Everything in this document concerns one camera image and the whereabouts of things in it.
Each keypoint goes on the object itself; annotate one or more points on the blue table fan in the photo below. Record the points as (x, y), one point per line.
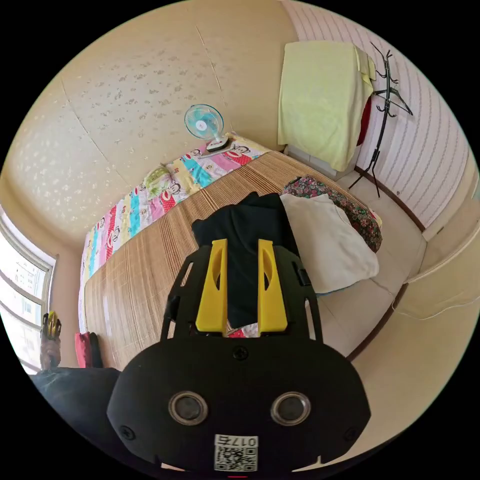
(203, 123)

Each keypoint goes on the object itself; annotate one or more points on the red and black cloth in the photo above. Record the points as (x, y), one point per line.
(85, 348)

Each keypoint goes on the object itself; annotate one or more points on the bed with woven mat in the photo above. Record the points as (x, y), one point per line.
(142, 270)

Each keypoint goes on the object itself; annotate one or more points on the black long sleeve shirt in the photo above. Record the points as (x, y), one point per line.
(243, 228)

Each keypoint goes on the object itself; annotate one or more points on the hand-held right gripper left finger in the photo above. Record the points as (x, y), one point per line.
(212, 288)

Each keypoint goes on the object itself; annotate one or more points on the person's body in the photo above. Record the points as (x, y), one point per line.
(75, 401)

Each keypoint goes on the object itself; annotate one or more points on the black coat stand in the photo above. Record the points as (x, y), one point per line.
(382, 123)

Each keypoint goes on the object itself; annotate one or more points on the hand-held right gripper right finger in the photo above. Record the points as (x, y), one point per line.
(272, 292)

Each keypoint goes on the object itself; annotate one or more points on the cupboard covered with yellow cloth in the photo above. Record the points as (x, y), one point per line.
(318, 101)

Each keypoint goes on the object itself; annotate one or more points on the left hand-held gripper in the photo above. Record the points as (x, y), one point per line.
(45, 325)

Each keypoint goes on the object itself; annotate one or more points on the window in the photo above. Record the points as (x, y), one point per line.
(20, 285)

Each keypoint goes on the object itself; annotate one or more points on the pile of clothes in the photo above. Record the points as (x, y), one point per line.
(337, 240)

